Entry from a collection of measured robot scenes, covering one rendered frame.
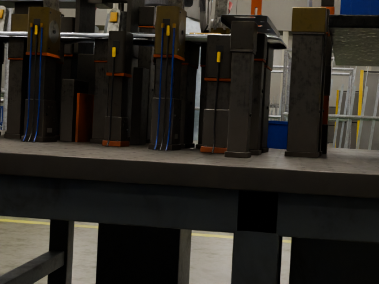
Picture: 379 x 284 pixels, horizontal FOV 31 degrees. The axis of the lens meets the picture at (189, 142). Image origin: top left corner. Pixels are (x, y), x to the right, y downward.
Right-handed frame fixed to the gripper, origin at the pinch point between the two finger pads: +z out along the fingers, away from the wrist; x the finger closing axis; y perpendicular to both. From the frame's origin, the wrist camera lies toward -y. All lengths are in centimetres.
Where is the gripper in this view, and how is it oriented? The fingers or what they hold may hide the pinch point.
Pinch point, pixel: (206, 27)
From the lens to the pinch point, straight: 183.0
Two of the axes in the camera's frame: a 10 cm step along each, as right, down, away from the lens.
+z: -0.3, 10.0, 0.2
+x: -2.3, 0.1, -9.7
